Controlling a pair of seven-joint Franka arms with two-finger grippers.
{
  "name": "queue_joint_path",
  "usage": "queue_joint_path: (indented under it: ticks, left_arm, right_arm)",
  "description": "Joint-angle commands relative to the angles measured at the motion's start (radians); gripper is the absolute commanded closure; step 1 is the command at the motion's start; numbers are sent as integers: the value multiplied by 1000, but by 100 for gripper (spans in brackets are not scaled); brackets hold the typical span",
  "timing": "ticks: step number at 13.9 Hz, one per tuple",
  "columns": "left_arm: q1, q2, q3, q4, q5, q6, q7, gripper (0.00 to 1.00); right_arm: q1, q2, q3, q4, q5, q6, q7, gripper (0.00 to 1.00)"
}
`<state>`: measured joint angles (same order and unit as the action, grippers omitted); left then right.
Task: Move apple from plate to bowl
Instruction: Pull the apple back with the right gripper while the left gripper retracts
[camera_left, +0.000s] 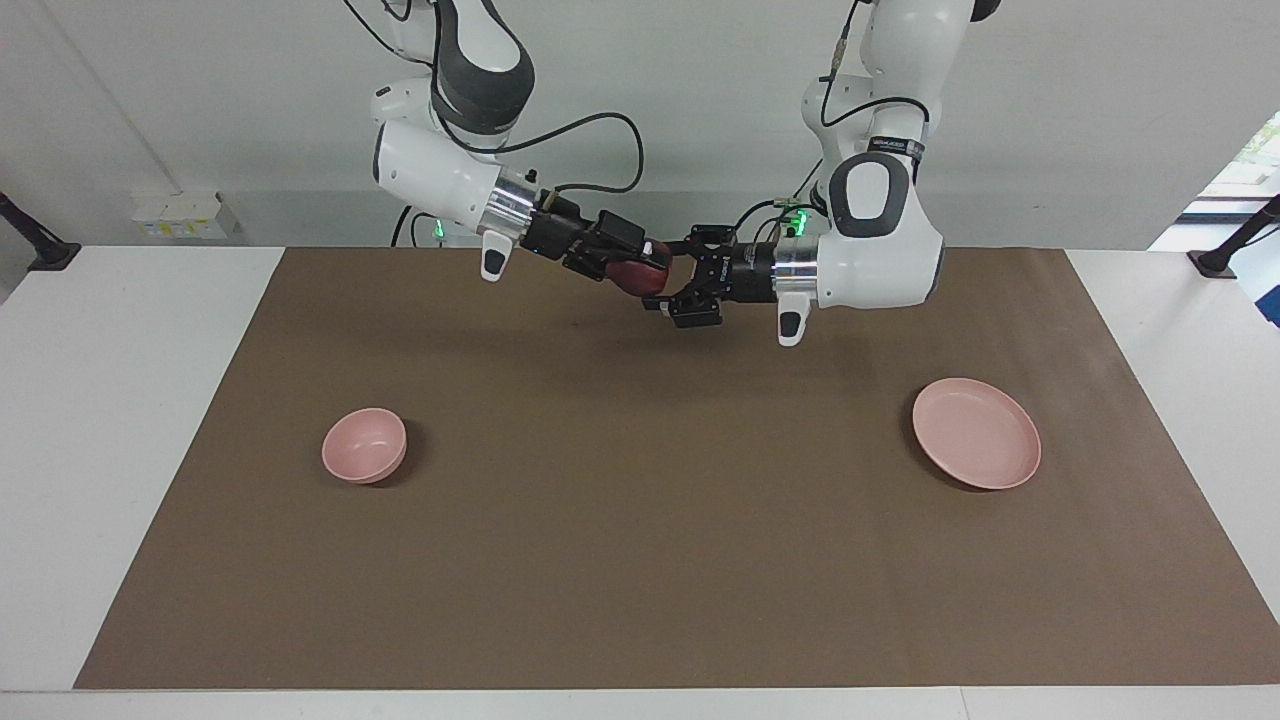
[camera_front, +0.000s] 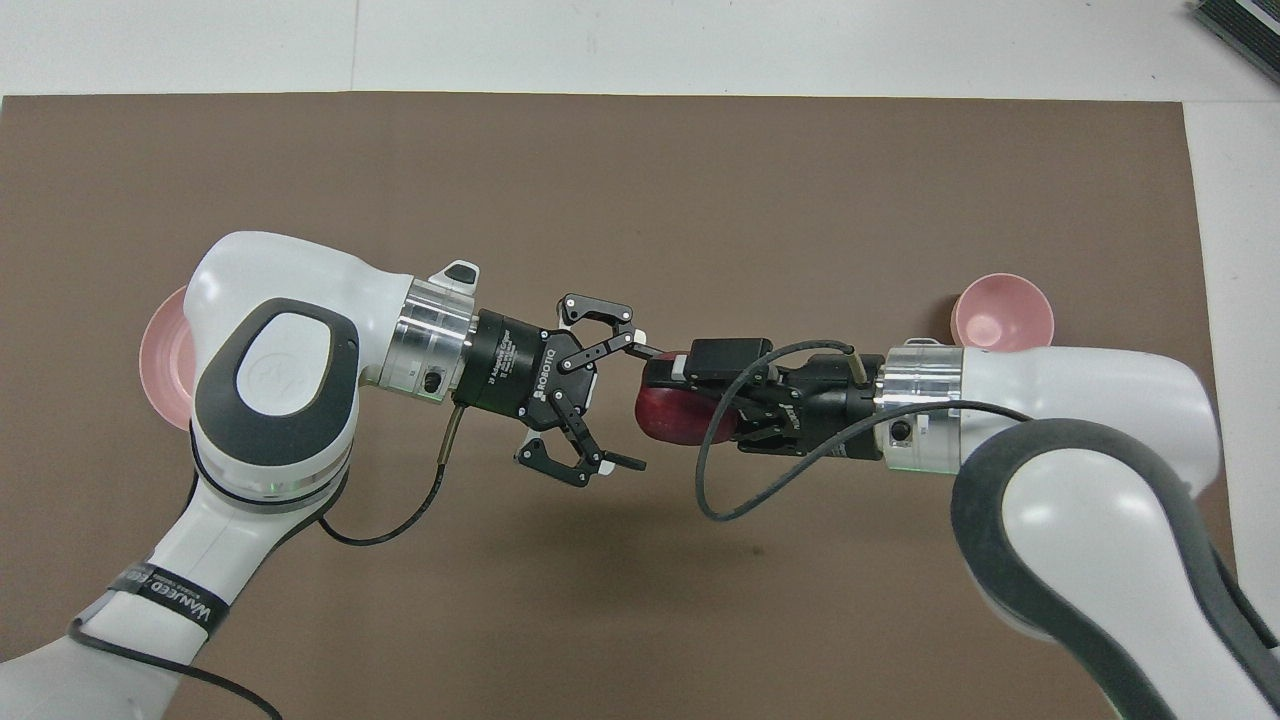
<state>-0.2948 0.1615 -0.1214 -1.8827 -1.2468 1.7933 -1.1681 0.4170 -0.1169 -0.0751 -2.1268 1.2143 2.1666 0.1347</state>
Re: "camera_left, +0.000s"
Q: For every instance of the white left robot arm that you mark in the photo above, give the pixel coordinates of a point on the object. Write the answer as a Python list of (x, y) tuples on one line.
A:
[(880, 250)]

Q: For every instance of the pink bowl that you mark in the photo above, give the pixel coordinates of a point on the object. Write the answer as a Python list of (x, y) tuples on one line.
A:
[(362, 445)]

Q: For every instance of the black clamp stand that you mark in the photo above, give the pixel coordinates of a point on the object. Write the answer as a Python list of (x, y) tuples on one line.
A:
[(1215, 262), (50, 255)]

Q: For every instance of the bright window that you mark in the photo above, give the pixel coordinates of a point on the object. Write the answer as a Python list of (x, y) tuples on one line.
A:
[(1255, 160)]

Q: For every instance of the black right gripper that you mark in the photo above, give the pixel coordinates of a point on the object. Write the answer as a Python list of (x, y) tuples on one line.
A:
[(575, 235)]

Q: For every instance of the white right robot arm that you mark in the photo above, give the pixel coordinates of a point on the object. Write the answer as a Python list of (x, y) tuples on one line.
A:
[(430, 170)]

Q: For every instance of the red apple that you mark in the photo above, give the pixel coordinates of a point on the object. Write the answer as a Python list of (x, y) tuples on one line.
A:
[(638, 278)]

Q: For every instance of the brown table mat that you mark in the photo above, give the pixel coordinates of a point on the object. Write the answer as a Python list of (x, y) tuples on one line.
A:
[(650, 500)]

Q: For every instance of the pink plate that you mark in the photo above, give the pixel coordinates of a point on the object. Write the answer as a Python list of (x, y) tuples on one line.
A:
[(975, 432)]

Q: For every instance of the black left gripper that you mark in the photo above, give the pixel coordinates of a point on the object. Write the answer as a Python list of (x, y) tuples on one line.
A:
[(750, 272)]

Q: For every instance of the blue object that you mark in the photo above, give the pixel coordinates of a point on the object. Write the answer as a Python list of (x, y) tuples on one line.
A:
[(1273, 305)]

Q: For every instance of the white wall socket box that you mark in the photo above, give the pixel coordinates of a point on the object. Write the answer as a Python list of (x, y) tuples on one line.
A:
[(185, 215)]

